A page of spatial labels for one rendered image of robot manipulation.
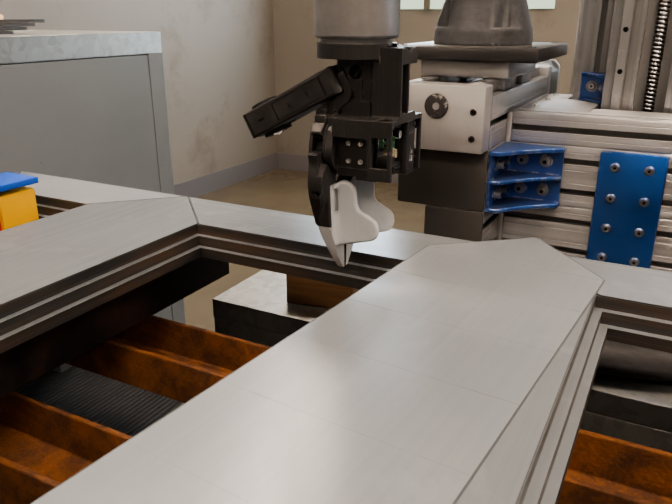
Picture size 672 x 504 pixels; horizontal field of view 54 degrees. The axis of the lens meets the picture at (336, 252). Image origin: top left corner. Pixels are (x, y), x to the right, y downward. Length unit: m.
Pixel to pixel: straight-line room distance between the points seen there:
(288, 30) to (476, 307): 4.28
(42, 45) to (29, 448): 0.70
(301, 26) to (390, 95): 4.14
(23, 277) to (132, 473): 0.33
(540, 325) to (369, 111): 0.23
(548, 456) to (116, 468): 0.25
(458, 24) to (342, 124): 0.49
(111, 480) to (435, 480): 0.17
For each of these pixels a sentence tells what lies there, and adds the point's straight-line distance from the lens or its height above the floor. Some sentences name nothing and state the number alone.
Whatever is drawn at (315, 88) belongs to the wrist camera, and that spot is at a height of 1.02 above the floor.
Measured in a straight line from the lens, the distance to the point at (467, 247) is 0.70.
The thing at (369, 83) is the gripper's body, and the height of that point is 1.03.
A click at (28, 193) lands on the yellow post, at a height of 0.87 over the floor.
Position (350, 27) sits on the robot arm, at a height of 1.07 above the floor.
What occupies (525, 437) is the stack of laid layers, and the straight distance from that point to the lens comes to 0.41.
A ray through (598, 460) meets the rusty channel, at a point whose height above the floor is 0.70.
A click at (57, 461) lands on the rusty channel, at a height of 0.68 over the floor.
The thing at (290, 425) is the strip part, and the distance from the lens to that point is 0.41.
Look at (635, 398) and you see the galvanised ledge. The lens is 0.82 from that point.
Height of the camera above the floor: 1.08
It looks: 20 degrees down
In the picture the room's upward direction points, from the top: straight up
